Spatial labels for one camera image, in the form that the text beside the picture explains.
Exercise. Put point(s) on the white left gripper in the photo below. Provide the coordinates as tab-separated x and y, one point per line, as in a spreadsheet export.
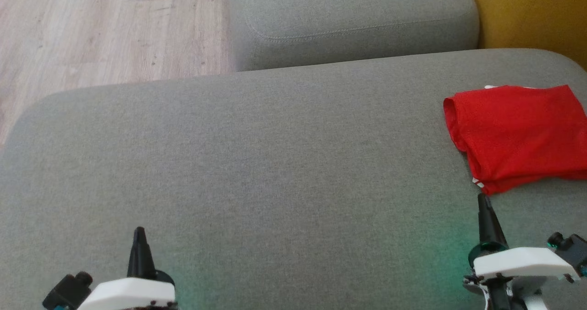
133	294

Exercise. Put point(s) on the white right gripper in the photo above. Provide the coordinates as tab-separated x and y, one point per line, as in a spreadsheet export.
523	263

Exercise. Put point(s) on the red shorts with white stripes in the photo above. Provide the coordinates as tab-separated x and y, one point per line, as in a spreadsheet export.
518	131

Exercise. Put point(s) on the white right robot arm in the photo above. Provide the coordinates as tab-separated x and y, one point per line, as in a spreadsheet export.
532	303

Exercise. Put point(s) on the large grey sofa seat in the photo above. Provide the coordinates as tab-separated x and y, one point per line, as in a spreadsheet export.
275	186

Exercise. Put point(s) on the wide yellow sofa backrest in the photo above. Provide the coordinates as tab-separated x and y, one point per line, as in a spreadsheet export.
536	12

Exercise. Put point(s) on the grey sofa seat cushion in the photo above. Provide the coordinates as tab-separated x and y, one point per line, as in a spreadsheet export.
357	21

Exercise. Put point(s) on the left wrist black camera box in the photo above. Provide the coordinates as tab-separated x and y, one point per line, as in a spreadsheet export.
66	291

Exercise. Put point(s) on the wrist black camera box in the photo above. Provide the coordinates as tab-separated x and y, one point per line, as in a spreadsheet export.
66	291
573	250

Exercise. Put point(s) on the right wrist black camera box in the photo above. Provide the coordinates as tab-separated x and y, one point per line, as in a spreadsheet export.
573	250

